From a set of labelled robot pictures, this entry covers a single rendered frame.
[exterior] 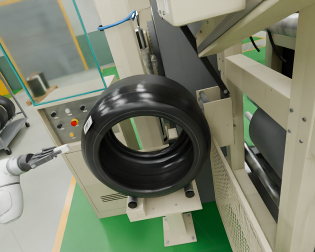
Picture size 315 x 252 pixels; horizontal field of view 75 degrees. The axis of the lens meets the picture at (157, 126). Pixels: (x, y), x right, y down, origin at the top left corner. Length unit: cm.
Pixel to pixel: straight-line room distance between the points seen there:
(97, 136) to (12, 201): 54
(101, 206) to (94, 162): 134
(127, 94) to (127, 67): 34
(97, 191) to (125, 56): 135
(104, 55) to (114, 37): 876
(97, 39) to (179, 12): 936
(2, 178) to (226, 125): 113
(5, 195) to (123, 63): 80
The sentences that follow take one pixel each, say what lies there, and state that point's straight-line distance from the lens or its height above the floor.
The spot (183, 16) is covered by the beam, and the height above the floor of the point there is 165.
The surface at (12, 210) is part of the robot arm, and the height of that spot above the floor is 106.
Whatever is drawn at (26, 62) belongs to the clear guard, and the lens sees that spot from 162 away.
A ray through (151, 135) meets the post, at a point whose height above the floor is 104.
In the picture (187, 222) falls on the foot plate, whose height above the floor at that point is 1.
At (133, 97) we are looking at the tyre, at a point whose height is 142.
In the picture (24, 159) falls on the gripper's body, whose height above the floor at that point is 123.
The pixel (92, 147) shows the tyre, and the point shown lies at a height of 127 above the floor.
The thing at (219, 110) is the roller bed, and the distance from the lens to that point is 113.
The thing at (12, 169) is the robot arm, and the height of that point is 120.
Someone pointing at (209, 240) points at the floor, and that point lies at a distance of 193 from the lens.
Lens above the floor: 168
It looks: 29 degrees down
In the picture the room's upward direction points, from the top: 15 degrees counter-clockwise
